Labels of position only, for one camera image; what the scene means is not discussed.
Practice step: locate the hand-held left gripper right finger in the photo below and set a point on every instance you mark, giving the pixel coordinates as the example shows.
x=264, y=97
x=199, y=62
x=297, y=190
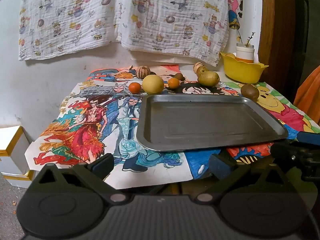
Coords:
x=220, y=167

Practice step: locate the wooden door frame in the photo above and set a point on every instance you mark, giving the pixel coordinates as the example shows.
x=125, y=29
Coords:
x=272, y=30

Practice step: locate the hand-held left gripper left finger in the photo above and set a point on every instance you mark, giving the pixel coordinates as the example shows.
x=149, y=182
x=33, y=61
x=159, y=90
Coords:
x=103, y=164

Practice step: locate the green-brown pear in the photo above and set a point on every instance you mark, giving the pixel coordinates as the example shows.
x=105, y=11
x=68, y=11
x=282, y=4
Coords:
x=209, y=78
x=203, y=70

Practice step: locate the red black coloured drawing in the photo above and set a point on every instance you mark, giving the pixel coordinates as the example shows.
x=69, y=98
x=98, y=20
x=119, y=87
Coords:
x=247, y=152

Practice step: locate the large yellow citrus fruit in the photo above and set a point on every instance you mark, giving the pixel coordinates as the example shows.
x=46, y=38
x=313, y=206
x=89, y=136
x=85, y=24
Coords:
x=153, y=83

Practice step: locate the white and orange jar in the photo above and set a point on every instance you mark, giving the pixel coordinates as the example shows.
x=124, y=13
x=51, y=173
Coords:
x=245, y=52

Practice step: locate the white box with gold trim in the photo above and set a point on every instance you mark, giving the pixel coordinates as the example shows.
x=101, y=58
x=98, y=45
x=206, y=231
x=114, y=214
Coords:
x=12, y=140
x=17, y=182

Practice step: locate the anime figures drawing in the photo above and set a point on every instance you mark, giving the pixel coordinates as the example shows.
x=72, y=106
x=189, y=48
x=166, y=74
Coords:
x=82, y=130

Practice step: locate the blue coloured drawing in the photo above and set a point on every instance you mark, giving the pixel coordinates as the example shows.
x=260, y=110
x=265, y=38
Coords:
x=197, y=165

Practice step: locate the metal tray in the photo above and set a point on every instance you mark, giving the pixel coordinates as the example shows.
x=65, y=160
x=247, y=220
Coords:
x=212, y=122

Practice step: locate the small orange tangerine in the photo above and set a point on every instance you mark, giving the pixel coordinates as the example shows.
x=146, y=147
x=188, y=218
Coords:
x=173, y=82
x=135, y=87

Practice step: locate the orange cloth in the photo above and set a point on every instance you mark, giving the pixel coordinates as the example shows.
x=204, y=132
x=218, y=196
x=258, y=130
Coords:
x=308, y=95

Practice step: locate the orange blue cartoon drawing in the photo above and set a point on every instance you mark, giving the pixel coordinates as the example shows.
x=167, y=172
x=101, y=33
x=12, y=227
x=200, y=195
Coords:
x=112, y=76

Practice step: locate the brown kiwi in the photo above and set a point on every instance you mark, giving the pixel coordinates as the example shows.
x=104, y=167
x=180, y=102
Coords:
x=250, y=91

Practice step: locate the colourful wall poster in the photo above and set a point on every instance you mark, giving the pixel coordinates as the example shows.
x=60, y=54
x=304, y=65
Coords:
x=233, y=17

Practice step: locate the Winnie the Pooh cloth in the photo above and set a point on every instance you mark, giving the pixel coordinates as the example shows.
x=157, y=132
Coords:
x=272, y=102

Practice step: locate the thin budding twig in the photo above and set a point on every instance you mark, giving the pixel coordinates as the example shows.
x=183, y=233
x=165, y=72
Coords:
x=250, y=38

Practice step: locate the striped pepino melon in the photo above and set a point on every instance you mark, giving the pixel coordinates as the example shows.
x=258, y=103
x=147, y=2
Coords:
x=143, y=71
x=198, y=66

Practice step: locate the pale yellow fruit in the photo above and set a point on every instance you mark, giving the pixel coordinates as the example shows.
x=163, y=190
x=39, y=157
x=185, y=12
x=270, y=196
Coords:
x=229, y=55

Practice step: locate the yellow plastic bowl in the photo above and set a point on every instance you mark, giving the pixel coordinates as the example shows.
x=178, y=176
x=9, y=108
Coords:
x=241, y=71

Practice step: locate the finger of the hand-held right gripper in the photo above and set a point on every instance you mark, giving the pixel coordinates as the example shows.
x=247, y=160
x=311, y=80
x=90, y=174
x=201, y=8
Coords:
x=308, y=137
x=287, y=152

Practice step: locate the white printed muslin blanket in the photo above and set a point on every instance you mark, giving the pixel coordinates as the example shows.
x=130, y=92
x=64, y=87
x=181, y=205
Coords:
x=70, y=17
x=175, y=17

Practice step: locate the cartoon drawing with red corner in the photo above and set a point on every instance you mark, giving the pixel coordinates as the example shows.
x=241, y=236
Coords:
x=167, y=70

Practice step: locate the black-haired boy drawing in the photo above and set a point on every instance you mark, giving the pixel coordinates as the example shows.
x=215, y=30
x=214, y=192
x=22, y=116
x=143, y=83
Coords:
x=200, y=90

